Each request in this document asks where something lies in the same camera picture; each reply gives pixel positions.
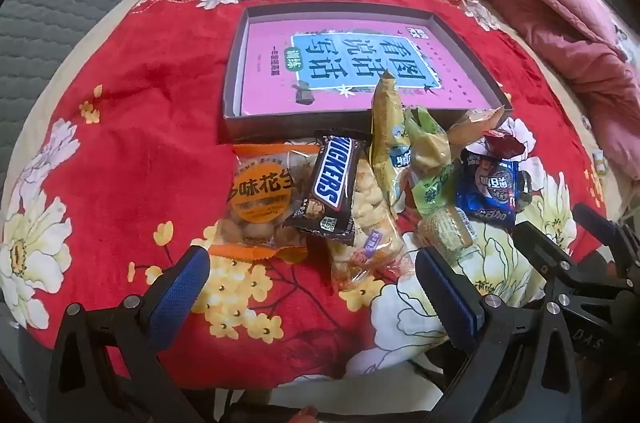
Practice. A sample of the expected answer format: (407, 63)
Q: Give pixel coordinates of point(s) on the pink quilted duvet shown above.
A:
(525, 3)

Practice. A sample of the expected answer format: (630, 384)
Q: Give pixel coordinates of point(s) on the green snack packet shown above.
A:
(432, 188)

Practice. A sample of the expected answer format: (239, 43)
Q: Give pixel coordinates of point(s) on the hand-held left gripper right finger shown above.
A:
(450, 298)

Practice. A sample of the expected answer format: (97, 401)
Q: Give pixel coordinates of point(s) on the blue cookie packet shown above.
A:
(487, 188)

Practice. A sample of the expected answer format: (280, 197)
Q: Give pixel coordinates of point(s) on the small orange pastry packet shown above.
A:
(475, 125)

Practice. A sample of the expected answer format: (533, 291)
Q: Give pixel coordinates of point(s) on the orange peanut packet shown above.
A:
(260, 198)

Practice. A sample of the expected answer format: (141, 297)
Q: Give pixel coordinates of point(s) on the pink book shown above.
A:
(270, 73)

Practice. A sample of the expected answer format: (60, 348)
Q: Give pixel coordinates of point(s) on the yellow-green twisted candy wrapper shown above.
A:
(430, 145)

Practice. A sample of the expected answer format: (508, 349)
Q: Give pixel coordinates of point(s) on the round pastry gold packet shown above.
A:
(447, 230)

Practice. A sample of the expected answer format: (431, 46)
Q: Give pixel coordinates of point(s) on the red floral blanket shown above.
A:
(150, 103)

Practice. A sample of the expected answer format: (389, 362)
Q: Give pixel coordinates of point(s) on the brown chocolate bar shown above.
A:
(330, 183)

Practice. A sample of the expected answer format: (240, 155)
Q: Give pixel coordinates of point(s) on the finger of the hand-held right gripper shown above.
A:
(610, 233)
(542, 250)

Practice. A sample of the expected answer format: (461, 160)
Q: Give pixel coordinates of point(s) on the red snack packet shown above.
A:
(505, 145)

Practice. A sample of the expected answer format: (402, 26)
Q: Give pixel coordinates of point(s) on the small yellow-green packet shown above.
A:
(599, 162)

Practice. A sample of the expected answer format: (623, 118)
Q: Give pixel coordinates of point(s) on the long yellow snack packet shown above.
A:
(387, 123)

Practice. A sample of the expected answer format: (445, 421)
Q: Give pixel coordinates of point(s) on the dark cake clear packet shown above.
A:
(525, 190)

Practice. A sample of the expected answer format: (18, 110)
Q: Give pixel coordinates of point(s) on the clear puffed snack packet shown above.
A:
(370, 228)

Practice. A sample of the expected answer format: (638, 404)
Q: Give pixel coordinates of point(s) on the dark cardboard box tray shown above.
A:
(235, 68)

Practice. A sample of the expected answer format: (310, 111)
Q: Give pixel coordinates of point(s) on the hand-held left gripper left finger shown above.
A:
(182, 288)

